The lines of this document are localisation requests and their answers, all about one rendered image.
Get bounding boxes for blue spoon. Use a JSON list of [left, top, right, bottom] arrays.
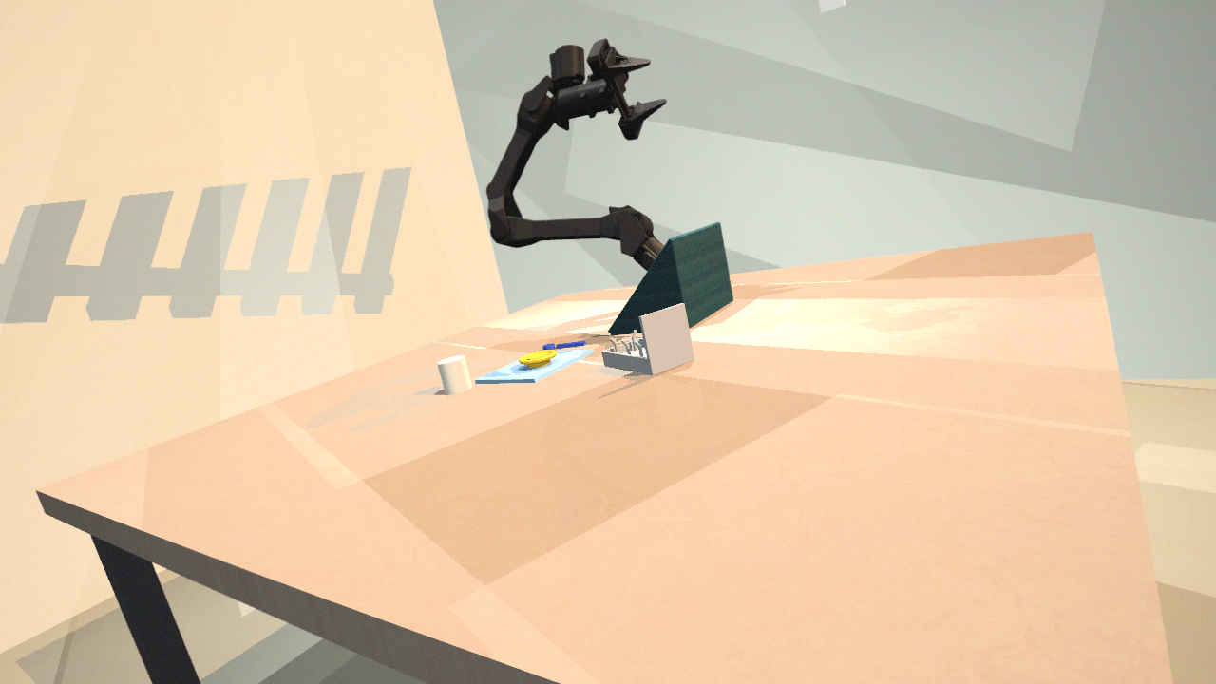
[[542, 341, 586, 351]]

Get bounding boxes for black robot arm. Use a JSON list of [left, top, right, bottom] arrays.
[[485, 45, 664, 271]]

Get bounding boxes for white dish rack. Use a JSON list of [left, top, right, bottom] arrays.
[[601, 303, 694, 375]]

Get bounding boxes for yellow plate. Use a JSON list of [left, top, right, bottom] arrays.
[[519, 351, 557, 368]]

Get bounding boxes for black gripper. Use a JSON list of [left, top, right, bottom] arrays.
[[578, 38, 668, 141]]

